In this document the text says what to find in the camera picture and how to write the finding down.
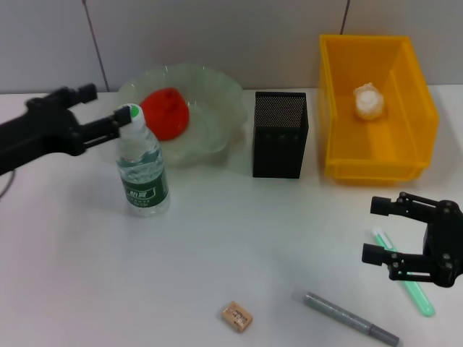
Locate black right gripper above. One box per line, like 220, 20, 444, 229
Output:
361, 192, 463, 288

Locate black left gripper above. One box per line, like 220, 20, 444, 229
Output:
0, 83, 131, 176

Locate green pen with white cap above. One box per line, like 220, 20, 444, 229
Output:
371, 226, 436, 318

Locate orange fruit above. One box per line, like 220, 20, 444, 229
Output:
140, 87, 191, 142

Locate clear water bottle green label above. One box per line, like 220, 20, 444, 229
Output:
114, 103, 171, 218

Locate grey marker pen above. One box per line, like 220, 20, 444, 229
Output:
292, 287, 401, 347

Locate white paper ball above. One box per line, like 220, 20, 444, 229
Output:
352, 83, 385, 122

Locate tan eraser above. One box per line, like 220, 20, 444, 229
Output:
221, 301, 254, 334

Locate black mesh pen holder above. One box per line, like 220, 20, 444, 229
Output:
252, 90, 310, 179

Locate yellow plastic storage bin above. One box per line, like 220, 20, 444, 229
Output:
318, 34, 441, 186

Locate translucent green bowl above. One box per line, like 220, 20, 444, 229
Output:
117, 64, 249, 168

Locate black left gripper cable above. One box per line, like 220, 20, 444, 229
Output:
0, 169, 15, 200

